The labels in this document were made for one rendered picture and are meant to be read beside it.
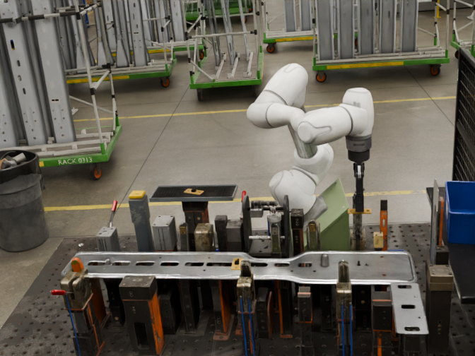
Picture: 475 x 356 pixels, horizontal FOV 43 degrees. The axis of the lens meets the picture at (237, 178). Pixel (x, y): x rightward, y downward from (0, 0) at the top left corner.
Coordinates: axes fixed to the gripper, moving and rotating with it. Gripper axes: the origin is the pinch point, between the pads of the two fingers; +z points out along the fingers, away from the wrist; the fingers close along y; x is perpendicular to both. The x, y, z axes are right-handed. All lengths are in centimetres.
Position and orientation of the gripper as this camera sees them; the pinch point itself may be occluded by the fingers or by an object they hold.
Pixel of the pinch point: (359, 200)
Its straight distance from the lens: 222.8
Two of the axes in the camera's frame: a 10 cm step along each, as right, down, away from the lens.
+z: 0.9, 9.2, 3.8
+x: 9.8, -0.2, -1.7
